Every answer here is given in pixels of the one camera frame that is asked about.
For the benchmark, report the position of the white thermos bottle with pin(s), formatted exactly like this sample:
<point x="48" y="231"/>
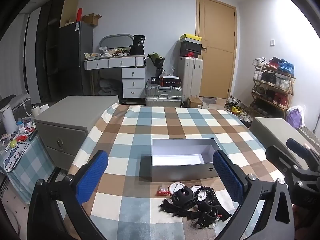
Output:
<point x="8" y="120"/>

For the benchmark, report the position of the black paper bag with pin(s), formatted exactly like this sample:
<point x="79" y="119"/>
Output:
<point x="137" y="45"/>

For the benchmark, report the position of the clutter of small bottles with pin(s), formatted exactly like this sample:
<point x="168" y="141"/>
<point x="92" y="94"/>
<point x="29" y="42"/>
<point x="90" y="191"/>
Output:
<point x="23" y="130"/>

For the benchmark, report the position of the beige upright suitcase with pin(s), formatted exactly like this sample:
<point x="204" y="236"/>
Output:
<point x="191" y="75"/>

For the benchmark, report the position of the brown cardboard box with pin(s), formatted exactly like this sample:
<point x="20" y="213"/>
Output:
<point x="194" y="102"/>

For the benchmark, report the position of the purple bag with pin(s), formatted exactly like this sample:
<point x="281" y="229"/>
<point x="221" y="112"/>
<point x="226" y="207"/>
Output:
<point x="295" y="118"/>

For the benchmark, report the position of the clear plastic bag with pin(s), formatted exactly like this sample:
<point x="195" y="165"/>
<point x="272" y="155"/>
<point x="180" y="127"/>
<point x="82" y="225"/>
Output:
<point x="170" y="71"/>

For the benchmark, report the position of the grey heap of clothes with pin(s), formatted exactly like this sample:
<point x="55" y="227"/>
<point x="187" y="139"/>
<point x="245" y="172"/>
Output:
<point x="110" y="86"/>

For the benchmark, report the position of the red and black shoe box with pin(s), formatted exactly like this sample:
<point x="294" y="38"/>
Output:
<point x="188" y="53"/>

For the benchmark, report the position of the wooden shoe rack with shoes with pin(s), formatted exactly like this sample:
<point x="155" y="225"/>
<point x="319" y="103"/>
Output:
<point x="272" y="80"/>

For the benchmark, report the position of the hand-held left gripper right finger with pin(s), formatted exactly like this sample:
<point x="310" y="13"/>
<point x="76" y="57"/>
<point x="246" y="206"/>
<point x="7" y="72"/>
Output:
<point x="226" y="177"/>

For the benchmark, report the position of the white dressing table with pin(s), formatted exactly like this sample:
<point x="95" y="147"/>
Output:
<point x="132" y="73"/>

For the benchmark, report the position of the clutter of papers and snacks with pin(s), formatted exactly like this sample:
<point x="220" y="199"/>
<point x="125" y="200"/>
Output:
<point x="110" y="52"/>

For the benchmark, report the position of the grey floor mat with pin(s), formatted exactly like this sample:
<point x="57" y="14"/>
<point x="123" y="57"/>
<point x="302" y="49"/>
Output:
<point x="209" y="100"/>

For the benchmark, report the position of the dark wardrobe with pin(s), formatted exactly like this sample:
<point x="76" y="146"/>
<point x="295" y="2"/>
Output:
<point x="48" y="55"/>

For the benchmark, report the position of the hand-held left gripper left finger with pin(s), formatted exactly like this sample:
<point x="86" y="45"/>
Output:
<point x="92" y="177"/>

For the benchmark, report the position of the silver grey box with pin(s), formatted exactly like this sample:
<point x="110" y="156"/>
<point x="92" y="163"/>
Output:
<point x="180" y="172"/>

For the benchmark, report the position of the yellow shoe box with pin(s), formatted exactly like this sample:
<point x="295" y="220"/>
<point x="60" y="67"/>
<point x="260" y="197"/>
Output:
<point x="190" y="38"/>

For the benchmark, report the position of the silver aluminium suitcase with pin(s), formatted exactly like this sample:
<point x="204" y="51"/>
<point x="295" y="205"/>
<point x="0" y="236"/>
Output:
<point x="162" y="96"/>

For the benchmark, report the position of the grey nightstand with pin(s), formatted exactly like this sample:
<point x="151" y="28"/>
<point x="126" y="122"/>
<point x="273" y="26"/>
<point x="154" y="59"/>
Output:
<point x="270" y="127"/>
<point x="75" y="110"/>

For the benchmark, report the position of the small red packet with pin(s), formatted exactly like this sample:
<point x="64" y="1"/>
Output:
<point x="162" y="192"/>

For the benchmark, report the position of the dark wrapped flower bouquet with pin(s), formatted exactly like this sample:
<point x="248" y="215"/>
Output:
<point x="158" y="61"/>

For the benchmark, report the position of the white round badge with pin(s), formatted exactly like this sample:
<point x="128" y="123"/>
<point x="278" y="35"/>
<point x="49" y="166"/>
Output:
<point x="200" y="191"/>
<point x="173" y="187"/>

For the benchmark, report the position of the grey refrigerator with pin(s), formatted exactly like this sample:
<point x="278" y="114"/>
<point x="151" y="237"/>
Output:
<point x="75" y="60"/>

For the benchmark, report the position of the white ribbed panel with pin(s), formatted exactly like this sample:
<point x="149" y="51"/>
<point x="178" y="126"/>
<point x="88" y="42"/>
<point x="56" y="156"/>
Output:
<point x="311" y="136"/>

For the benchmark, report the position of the red carton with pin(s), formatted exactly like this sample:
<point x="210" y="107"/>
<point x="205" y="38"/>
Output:
<point x="79" y="15"/>

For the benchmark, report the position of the wooden door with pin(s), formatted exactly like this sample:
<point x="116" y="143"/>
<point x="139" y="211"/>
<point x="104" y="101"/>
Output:
<point x="217" y="55"/>

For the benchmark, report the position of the black hair claw clip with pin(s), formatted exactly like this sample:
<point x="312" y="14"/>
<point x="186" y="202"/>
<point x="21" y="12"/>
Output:
<point x="182" y="195"/>

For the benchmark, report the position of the pile of shoes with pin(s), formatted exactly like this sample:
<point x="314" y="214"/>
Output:
<point x="236" y="108"/>

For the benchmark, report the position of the tall beige cardboard sheet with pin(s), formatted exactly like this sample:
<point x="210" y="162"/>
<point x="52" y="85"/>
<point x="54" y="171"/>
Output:
<point x="68" y="7"/>

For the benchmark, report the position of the open cardboard box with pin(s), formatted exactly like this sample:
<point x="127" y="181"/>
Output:
<point x="91" y="19"/>

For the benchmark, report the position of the small black box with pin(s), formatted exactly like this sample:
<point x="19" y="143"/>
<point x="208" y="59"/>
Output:
<point x="155" y="81"/>

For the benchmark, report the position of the grey quilted bag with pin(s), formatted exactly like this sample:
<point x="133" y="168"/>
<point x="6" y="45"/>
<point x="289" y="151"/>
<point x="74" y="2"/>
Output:
<point x="17" y="103"/>

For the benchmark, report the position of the white cloud shaped pad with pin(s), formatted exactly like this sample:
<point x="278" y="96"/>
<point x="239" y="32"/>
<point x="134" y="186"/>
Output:
<point x="15" y="156"/>

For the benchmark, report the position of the grey arched mirror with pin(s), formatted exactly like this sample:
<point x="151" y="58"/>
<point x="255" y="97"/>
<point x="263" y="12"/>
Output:
<point x="116" y="41"/>

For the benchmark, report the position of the side table with checked cloth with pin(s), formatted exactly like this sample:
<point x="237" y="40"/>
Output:
<point x="30" y="165"/>

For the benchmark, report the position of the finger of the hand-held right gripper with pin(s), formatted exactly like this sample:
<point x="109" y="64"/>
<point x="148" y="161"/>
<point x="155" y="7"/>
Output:
<point x="278" y="157"/>
<point x="297" y="148"/>

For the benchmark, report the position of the brown blue checked blanket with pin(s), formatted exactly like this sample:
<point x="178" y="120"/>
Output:
<point x="140" y="130"/>

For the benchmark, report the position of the black box with red edge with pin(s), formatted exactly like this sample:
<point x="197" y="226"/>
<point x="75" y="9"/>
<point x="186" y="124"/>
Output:
<point x="170" y="81"/>

